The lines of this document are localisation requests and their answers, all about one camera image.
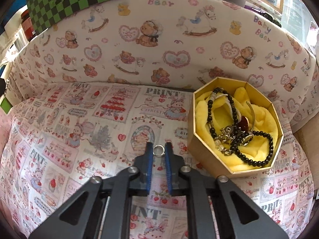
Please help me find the gold black ring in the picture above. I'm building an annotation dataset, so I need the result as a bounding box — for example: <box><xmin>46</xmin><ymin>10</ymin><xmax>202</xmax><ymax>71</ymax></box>
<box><xmin>237</xmin><ymin>133</ymin><xmax>254</xmax><ymax>147</ymax></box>

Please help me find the silver charm earring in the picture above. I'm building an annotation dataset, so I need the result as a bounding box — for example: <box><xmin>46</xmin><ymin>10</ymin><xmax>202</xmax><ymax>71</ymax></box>
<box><xmin>219</xmin><ymin>126</ymin><xmax>233</xmax><ymax>141</ymax></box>

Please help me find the black bead bracelet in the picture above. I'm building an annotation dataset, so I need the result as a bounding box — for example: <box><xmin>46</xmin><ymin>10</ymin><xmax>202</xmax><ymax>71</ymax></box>
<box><xmin>206</xmin><ymin>87</ymin><xmax>274</xmax><ymax>168</ymax></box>

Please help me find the small silver ring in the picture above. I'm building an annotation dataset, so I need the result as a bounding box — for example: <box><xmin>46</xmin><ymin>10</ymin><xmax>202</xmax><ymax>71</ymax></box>
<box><xmin>152</xmin><ymin>145</ymin><xmax>165</xmax><ymax>158</ymax></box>

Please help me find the silver bangle with red charm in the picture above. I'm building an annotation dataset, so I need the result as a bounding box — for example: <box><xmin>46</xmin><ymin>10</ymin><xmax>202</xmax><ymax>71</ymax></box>
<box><xmin>216</xmin><ymin>94</ymin><xmax>256</xmax><ymax>145</ymax></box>

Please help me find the gold octagonal jewelry box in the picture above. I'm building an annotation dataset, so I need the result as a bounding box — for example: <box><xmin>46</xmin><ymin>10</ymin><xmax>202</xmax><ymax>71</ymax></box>
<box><xmin>188</xmin><ymin>77</ymin><xmax>284</xmax><ymax>178</ymax></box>

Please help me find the yellow cloth lining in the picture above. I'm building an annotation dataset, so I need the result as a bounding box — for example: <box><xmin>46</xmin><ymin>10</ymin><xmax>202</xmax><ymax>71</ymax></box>
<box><xmin>195</xmin><ymin>87</ymin><xmax>278</xmax><ymax>171</ymax></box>

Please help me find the christmas print bed sheet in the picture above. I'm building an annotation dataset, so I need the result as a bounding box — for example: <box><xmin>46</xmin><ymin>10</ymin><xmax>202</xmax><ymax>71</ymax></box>
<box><xmin>1</xmin><ymin>83</ymin><xmax>314</xmax><ymax>238</ymax></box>

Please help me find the bear print cloth cover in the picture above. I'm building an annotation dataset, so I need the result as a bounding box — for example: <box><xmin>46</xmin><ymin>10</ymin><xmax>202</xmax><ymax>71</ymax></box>
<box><xmin>5</xmin><ymin>0</ymin><xmax>318</xmax><ymax>129</ymax></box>

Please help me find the purple lighter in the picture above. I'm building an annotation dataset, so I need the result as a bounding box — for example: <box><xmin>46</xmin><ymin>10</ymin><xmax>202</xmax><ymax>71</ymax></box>
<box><xmin>244</xmin><ymin>5</ymin><xmax>282</xmax><ymax>27</ymax></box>

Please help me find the red pill bottle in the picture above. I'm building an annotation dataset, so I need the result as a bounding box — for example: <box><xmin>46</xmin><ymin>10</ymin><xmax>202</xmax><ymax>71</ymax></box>
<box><xmin>21</xmin><ymin>9</ymin><xmax>36</xmax><ymax>42</ymax></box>

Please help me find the clear pump bottle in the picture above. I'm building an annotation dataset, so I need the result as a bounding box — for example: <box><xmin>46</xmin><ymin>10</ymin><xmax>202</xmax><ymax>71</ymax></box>
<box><xmin>281</xmin><ymin>0</ymin><xmax>312</xmax><ymax>45</ymax></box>

